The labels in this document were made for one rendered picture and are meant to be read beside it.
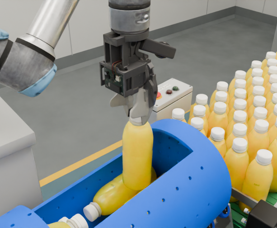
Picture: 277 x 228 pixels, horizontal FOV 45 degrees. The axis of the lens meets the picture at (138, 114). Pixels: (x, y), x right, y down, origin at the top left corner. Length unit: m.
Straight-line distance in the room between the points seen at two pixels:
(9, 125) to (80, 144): 1.78
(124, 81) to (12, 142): 0.43
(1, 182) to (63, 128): 1.97
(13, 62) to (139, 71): 0.40
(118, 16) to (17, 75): 0.42
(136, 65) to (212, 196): 0.33
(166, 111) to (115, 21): 0.62
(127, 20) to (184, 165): 0.32
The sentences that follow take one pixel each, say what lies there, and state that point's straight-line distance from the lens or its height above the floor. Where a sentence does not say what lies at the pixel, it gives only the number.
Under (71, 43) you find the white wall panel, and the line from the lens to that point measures 3.91.
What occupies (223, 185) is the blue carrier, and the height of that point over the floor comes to 1.15.
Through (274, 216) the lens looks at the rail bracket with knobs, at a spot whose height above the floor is 1.00.
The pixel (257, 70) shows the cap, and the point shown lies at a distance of 1.41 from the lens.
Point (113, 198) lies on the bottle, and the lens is 0.85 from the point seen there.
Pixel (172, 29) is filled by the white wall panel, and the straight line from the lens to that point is 4.86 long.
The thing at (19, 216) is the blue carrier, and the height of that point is 1.23.
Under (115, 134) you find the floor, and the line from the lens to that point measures 2.83.
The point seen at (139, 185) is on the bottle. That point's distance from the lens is 0.84.
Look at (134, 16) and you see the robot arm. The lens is 0.60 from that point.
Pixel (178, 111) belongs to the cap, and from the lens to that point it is 1.08.
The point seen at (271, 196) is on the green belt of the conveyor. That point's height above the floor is 0.90.
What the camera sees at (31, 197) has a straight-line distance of 1.11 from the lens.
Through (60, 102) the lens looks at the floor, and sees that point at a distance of 3.33.
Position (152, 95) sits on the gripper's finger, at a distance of 0.68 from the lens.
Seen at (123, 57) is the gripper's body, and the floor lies 1.45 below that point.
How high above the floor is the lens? 1.70
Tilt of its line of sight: 34 degrees down
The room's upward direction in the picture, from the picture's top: straight up
